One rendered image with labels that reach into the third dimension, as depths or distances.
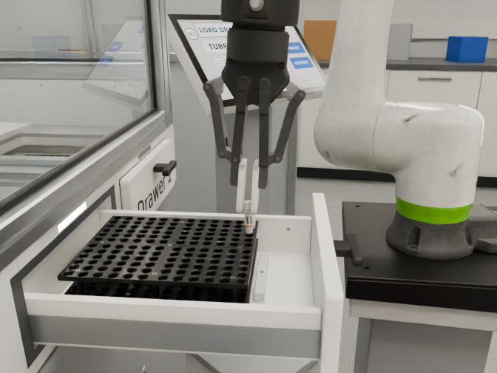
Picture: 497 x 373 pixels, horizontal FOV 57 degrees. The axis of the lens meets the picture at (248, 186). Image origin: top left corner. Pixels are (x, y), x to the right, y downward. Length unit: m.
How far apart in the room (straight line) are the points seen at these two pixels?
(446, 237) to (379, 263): 0.12
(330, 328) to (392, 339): 0.40
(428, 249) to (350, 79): 0.32
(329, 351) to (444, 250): 0.39
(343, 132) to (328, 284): 0.40
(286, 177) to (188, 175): 0.51
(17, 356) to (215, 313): 0.21
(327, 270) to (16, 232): 0.33
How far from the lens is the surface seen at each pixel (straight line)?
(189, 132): 2.32
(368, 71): 0.85
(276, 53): 0.55
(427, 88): 3.53
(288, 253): 0.72
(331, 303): 0.46
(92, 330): 0.55
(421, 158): 0.79
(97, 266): 0.58
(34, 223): 0.57
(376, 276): 0.75
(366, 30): 0.87
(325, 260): 0.52
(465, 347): 0.90
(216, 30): 1.43
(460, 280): 0.78
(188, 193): 2.42
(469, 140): 0.79
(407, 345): 0.89
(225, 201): 1.57
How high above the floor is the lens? 1.18
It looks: 20 degrees down
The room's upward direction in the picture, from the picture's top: straight up
